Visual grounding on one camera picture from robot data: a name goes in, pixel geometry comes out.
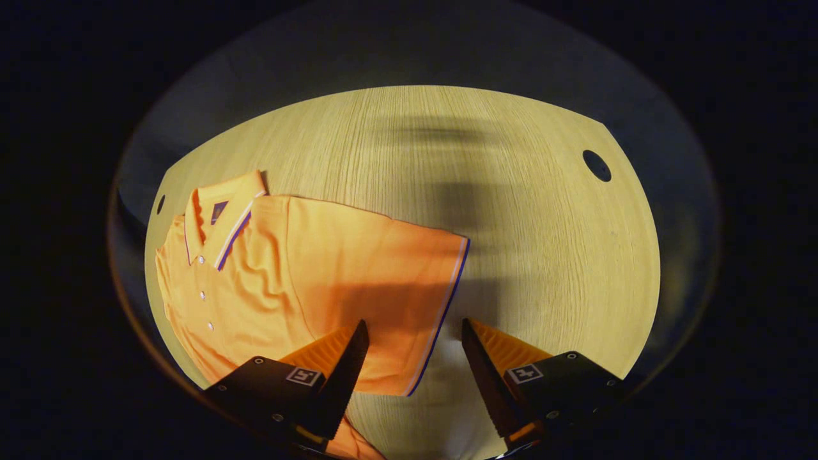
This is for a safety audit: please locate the orange T-shirt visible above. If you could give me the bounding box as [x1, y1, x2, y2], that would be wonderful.
[155, 169, 471, 460]

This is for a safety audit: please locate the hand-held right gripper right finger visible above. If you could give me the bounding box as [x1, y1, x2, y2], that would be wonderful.
[461, 318, 626, 451]

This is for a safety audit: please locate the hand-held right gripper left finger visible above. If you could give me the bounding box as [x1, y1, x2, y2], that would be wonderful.
[203, 319, 370, 456]

